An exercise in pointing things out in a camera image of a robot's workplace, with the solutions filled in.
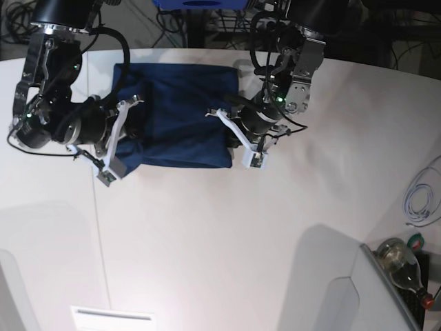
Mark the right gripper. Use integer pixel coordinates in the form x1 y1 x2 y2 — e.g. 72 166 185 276
63 96 145 157

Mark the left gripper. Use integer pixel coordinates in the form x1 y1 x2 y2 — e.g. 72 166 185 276
224 94 288 149

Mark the blue t-shirt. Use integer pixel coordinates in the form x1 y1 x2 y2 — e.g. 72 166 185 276
116 63 239 173

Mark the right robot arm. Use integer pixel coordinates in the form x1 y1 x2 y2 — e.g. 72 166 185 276
7 1 145 155

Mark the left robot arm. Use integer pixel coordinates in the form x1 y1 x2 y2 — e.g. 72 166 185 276
225 1 349 146

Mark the blue box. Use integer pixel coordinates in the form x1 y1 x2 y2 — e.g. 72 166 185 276
154 0 248 10

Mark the clear plastic bottle red cap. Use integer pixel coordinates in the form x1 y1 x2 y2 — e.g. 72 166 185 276
377 238 435 310

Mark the green tape roll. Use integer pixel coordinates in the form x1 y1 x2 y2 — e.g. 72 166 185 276
407 233 425 252

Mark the black tray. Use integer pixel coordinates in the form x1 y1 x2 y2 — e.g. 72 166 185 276
396 252 430 330

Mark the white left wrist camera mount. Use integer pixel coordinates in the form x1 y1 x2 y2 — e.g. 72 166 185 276
205 108 269 169

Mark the black coiled cable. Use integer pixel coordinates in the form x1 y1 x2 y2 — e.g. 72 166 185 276
0 0 39 46

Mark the white coiled cable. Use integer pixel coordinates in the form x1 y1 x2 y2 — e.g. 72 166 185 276
403 164 441 228

